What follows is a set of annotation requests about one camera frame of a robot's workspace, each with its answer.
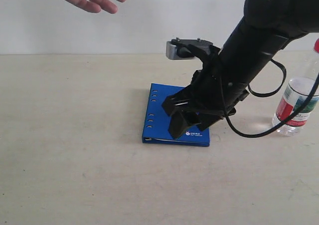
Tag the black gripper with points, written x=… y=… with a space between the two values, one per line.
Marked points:
x=201 y=102

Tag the blue ring binder notebook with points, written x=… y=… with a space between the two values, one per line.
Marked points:
x=157 y=122

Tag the clear water bottle red cap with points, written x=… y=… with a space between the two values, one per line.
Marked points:
x=295 y=94

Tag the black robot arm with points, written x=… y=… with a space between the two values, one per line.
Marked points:
x=267 y=26

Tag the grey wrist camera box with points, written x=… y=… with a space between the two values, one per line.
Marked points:
x=186 y=49

